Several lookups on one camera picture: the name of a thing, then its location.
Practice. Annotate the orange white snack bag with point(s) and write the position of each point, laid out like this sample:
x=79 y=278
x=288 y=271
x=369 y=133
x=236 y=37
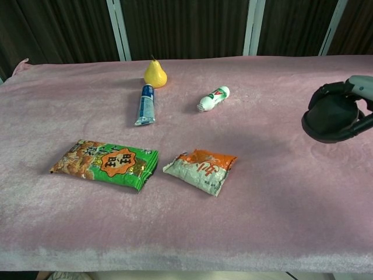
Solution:
x=201 y=172

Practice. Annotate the yellow pear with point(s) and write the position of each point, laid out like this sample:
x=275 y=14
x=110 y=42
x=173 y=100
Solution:
x=156 y=76

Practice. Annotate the green snack bag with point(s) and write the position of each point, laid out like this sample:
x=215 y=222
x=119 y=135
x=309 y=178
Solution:
x=110 y=164

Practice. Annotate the small white drink bottle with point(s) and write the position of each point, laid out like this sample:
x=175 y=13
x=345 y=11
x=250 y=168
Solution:
x=214 y=97

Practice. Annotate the dark green upside-down bowl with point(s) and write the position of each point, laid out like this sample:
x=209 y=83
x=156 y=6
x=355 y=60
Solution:
x=332 y=116

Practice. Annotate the pink velvet tablecloth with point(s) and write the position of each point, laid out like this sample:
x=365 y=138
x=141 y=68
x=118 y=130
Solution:
x=186 y=227

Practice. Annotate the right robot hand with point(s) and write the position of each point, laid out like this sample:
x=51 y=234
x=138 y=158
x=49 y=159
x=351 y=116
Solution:
x=362 y=87

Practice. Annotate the dark brown curtain panel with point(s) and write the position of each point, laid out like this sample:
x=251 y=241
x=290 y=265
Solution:
x=357 y=26
x=186 y=29
x=58 y=29
x=294 y=26

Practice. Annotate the white frame post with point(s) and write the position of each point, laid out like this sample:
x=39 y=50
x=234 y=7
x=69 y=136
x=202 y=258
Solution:
x=253 y=29
x=332 y=29
x=119 y=32

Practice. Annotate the blue toothpaste tube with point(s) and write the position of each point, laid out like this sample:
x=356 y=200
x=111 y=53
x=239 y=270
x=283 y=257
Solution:
x=146 y=105

